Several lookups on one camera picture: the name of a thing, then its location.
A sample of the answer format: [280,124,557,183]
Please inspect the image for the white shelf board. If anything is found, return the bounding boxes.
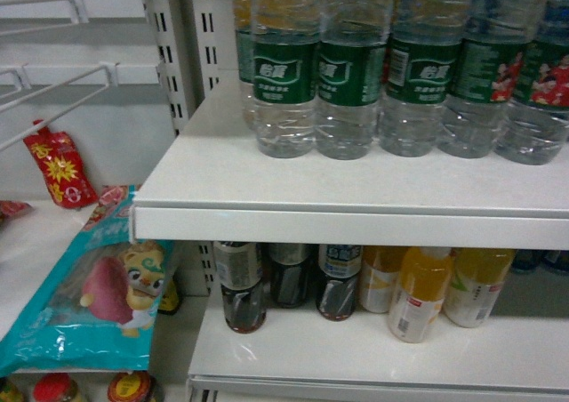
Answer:
[132,72,568,250]
[188,292,568,401]

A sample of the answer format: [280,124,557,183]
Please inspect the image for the water bottle green label left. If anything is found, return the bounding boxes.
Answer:
[251,0,320,158]

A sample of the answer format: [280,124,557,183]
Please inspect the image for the water bottle green label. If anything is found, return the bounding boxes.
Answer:
[315,0,394,160]
[251,0,320,158]

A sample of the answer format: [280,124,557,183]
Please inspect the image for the water bottle behind left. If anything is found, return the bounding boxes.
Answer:
[233,0,255,129]

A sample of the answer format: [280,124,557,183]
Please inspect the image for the water bottle players label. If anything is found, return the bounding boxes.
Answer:
[494,0,568,165]
[437,0,545,158]

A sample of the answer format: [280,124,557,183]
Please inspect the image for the white bottom shelf board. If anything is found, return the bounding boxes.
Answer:
[188,292,568,401]

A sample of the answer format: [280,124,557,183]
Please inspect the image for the dark tea bottle middle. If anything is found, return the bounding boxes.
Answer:
[268,243,317,308]

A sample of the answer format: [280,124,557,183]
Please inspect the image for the dark tea bottle left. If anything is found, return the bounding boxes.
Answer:
[213,241,266,334]

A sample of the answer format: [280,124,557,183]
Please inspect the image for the dark oolong tea bottle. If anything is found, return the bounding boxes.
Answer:
[316,244,363,321]

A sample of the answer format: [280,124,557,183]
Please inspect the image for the orange juice bottle back left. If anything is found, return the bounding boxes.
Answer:
[359,245,408,313]

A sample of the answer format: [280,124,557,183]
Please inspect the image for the orange juice bottle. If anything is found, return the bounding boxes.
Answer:
[388,246,453,343]
[359,245,408,313]

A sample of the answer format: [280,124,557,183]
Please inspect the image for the orange juice bottle front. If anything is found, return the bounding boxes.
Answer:
[388,246,453,343]

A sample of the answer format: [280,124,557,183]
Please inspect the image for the white slotted upright right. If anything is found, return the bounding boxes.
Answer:
[190,0,236,103]

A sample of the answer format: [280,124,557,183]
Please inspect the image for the white slotted upright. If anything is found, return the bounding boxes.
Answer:
[145,0,196,133]
[190,0,236,103]

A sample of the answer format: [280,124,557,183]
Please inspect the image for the yellow juice bottle right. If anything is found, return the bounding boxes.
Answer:
[443,248,516,328]

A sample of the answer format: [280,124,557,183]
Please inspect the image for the red sauce pouch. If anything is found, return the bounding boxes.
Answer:
[23,126,98,209]

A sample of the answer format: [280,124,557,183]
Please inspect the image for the teal sweet potato noodle bag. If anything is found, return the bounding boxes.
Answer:
[1,185,178,376]

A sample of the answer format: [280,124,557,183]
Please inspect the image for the white slotted upright left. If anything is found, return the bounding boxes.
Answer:
[145,0,196,133]

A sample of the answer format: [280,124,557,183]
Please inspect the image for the jar red yellow lid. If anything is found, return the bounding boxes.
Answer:
[107,371,164,402]

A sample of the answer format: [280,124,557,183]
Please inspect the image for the red snack packet left edge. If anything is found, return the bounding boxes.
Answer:
[0,200,33,224]

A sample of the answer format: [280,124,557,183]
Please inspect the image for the jar red lid middle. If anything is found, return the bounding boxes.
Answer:
[32,373,86,402]

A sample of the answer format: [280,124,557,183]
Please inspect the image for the jar yellow lid left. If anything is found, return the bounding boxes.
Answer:
[0,377,26,402]

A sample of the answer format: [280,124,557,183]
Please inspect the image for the white wire hook lower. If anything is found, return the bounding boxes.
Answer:
[1,62,118,151]

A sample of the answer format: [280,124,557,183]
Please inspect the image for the white wire hook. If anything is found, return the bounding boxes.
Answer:
[1,0,90,37]
[1,62,118,151]

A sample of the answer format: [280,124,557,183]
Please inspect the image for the white wire hook upper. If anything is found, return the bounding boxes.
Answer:
[1,0,90,37]

